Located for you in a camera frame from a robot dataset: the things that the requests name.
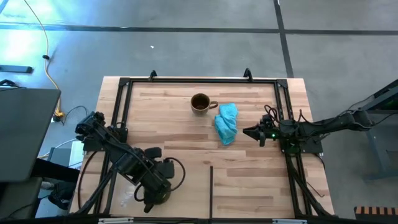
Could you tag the clear plastic cup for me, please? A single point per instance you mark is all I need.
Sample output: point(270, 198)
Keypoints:
point(127, 196)

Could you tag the blue terry cloth towel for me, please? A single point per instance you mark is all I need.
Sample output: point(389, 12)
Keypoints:
point(226, 124)

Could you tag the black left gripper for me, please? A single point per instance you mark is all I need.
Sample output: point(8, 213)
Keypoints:
point(154, 182)

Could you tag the silver metal bracket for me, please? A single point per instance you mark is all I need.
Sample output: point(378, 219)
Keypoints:
point(115, 220)
point(289, 221)

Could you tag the brown ceramic mug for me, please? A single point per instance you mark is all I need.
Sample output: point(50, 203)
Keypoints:
point(200, 102)

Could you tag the grey metal side table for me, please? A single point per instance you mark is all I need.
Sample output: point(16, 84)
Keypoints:
point(384, 99)

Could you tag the black metal rig frame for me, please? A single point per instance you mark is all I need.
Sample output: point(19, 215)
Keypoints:
point(202, 80)

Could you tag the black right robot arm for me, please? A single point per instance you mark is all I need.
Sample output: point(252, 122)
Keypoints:
point(329, 124)

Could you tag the grey equipment box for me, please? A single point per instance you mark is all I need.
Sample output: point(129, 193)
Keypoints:
point(62, 155)

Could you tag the orange black striped block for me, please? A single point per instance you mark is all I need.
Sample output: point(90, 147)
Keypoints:
point(376, 214)

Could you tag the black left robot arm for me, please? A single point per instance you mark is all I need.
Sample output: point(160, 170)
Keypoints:
point(124, 158)

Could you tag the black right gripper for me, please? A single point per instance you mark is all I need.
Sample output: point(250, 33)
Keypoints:
point(275, 132)

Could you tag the black flat floor bar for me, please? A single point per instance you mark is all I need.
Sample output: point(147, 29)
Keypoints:
point(15, 69)

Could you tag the dark grey desk top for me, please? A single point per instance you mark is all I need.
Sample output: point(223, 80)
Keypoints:
point(25, 133)

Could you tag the black frame clamp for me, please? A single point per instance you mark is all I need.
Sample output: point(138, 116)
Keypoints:
point(152, 75)
point(247, 74)

